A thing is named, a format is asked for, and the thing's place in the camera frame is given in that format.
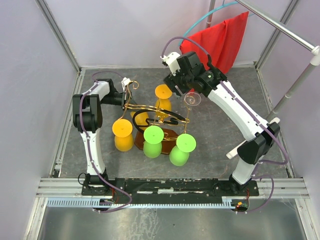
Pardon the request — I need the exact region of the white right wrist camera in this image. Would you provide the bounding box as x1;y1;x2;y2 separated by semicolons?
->
160;52;181;76

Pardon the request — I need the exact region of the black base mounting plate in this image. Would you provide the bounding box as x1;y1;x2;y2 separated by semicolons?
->
88;178;259;204

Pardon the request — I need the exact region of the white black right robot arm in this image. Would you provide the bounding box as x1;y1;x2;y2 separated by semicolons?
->
160;51;280;196

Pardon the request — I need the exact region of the white cable duct rail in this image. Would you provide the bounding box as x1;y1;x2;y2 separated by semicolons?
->
46;197;236;210

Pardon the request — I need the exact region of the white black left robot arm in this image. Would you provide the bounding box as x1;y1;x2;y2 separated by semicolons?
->
72;78;128;196

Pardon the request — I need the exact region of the orange plastic goblet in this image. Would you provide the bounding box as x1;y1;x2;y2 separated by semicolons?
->
130;111;149;133
154;84;173;111
112;118;134;152

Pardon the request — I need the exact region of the clear wine glass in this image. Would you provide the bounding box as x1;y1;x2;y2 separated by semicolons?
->
184;91;202;111

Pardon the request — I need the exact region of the green plastic goblet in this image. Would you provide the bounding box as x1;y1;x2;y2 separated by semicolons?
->
169;133;197;167
143;125;164;159

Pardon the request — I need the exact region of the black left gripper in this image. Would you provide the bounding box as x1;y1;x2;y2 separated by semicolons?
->
101;90;143;113

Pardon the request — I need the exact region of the red cloth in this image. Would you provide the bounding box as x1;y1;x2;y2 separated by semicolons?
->
188;12;249;74

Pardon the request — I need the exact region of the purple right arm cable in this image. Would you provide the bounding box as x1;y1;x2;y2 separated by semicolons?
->
160;36;290;216

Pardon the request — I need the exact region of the blue hoop tube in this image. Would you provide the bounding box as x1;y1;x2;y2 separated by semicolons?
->
177;0;255;47

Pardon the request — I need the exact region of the gold wire wine glass rack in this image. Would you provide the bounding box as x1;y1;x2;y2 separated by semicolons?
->
124;80;190;155

